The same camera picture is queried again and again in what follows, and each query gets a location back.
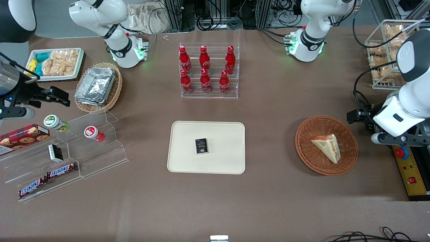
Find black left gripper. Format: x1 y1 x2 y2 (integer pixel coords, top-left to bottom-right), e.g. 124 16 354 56
347 106 379 133

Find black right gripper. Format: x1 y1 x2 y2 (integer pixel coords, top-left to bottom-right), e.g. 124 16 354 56
13 79 71 109

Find triangle sandwich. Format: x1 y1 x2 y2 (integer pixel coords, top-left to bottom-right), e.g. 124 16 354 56
311 134 341 165

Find white rectangular snack tray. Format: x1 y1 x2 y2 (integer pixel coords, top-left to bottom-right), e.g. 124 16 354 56
26 48 85 82

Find round brown wicker basket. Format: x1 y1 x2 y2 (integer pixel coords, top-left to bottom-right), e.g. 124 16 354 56
295 116 359 176

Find oval light wicker basket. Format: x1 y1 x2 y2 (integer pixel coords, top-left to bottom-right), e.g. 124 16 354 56
74 62 123 113

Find beige plastic tray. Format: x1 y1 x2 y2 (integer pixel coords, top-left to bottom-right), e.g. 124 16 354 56
167 121 246 175

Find green sunflower lid jar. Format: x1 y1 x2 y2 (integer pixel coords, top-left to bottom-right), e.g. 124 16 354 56
44 114 70 132

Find clear rice cracker pack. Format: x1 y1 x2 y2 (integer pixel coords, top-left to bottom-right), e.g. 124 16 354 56
42 50 65 76
60 49 80 75

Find aluminium foil container stack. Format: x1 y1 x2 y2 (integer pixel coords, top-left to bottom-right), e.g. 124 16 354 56
75 67 117 107

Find red lid jar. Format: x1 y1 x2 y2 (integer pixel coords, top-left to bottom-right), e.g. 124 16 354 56
84 126 105 143

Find crispy snack pack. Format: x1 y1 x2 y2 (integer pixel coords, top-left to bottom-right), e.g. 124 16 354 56
369 55 391 68
372 66 399 83
368 42 387 56
384 24 409 51

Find red tartan cookie box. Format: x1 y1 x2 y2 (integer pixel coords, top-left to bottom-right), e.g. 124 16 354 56
0 124 50 156

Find small black white box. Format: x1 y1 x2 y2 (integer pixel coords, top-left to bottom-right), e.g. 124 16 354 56
48 144 64 163

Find brown Snickers bar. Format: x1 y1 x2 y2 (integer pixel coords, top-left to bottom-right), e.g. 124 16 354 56
46 162 79 179
18 177 49 200

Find clear acrylic stepped stand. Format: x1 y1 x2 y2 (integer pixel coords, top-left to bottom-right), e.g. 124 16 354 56
0 109 129 203

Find yellow black control box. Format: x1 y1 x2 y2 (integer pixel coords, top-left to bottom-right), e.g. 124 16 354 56
392 145 430 201

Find beige cloth bag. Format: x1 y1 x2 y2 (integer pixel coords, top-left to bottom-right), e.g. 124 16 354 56
126 3 169 34

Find red cola bottle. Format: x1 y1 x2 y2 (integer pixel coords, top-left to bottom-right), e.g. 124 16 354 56
180 69 194 94
225 46 236 75
200 69 212 94
219 70 231 95
199 45 211 71
179 46 192 75

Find clear acrylic bottle rack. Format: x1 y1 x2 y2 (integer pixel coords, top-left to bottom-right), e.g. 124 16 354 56
179 43 240 99

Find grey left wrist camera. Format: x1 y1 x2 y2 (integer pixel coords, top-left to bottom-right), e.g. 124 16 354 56
371 132 430 147

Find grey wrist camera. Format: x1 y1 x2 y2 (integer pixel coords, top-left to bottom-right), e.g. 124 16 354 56
0 106 36 119
371 132 430 147

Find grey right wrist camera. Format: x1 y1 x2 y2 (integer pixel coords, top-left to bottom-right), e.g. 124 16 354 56
0 106 36 119

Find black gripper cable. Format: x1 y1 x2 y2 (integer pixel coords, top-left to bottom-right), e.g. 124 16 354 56
352 60 399 117

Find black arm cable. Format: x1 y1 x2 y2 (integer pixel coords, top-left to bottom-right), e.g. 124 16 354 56
352 0 430 48

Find black base cables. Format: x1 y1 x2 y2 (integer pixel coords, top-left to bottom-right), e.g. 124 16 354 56
121 24 158 51
258 28 290 46

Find black floor cables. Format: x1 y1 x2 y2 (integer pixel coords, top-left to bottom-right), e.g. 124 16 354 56
328 227 422 242

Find aluminium frame post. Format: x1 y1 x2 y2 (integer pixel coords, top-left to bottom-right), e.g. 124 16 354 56
256 0 273 29
161 0 197 32

